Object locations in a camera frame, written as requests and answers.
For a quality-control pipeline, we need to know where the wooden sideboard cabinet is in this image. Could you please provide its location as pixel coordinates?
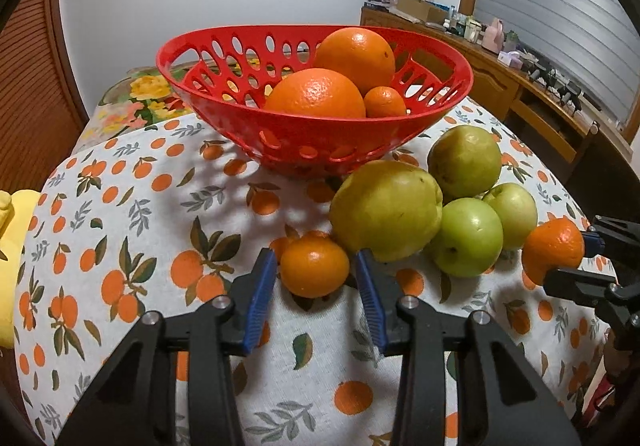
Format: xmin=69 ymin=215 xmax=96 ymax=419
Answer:
xmin=360 ymin=6 xmax=631 ymax=180

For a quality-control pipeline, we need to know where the large orange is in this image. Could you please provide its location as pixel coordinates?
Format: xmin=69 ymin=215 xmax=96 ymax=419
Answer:
xmin=262 ymin=68 xmax=366 ymax=119
xmin=312 ymin=27 xmax=396 ymax=95

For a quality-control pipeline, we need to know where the large front orange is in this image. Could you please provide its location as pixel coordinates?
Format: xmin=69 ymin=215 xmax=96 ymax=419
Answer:
xmin=262 ymin=68 xmax=366 ymax=119

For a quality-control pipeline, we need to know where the yellow-green pear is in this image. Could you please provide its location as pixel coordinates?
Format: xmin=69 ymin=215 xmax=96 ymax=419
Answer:
xmin=329 ymin=160 xmax=442 ymax=262

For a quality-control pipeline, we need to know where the small tangerine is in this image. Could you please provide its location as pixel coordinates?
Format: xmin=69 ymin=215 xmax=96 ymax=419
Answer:
xmin=363 ymin=86 xmax=407 ymax=118
xmin=280 ymin=237 xmax=350 ymax=299

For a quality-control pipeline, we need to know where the large green pear back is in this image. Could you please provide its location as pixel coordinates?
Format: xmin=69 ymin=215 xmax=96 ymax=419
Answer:
xmin=427 ymin=125 xmax=501 ymax=200

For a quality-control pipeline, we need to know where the red perforated plastic basket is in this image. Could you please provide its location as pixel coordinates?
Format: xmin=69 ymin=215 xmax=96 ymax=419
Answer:
xmin=156 ymin=24 xmax=474 ymax=177

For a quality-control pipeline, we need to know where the pale green apple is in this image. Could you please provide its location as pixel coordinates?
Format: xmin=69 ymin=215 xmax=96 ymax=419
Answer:
xmin=483 ymin=183 xmax=538 ymax=251

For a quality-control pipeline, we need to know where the grey window blind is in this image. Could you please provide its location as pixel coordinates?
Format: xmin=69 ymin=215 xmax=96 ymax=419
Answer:
xmin=474 ymin=0 xmax=639 ymax=122

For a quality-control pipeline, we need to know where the brown louvered wardrobe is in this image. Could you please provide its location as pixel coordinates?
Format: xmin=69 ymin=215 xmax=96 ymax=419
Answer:
xmin=0 ymin=0 xmax=88 ymax=192

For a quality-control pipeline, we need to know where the floral bed blanket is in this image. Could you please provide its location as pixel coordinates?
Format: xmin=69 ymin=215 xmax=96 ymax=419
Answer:
xmin=73 ymin=67 xmax=191 ymax=154

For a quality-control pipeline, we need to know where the pink bottle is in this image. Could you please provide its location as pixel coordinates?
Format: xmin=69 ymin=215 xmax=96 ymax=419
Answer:
xmin=482 ymin=18 xmax=504 ymax=54

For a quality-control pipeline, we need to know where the yellow plush toy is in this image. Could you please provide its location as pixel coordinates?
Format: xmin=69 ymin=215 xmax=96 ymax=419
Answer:
xmin=0 ymin=189 xmax=40 ymax=348

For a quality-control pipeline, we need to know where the cardboard box on cabinet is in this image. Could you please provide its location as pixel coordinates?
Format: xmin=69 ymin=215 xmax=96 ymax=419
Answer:
xmin=396 ymin=0 xmax=448 ymax=24

